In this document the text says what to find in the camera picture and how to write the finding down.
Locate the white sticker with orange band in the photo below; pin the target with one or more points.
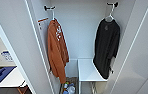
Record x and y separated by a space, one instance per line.
42 20

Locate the white inner shelf box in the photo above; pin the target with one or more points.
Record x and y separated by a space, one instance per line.
90 70

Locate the blue and white wall label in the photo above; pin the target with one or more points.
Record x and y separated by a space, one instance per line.
6 55

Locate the white wardrobe carcass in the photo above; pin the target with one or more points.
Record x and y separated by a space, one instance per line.
80 33

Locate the orange hanging garment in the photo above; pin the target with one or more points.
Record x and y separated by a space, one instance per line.
58 50

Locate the brown box of bottles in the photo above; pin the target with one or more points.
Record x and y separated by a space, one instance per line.
70 81

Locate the white hanger of black garment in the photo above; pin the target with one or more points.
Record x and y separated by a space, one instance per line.
110 15

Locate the white wardrobe door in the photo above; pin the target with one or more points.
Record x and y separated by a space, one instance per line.
140 50
23 40

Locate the orange metal frame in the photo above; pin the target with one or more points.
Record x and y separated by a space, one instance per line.
23 90

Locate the black hanging garment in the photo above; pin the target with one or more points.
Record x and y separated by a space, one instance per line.
106 46

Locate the white hanger of orange garment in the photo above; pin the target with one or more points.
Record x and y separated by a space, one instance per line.
52 15

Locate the black hook above orange garment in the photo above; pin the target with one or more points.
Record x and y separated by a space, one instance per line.
50 7

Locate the white bottle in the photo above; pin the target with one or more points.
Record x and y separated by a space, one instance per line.
71 89

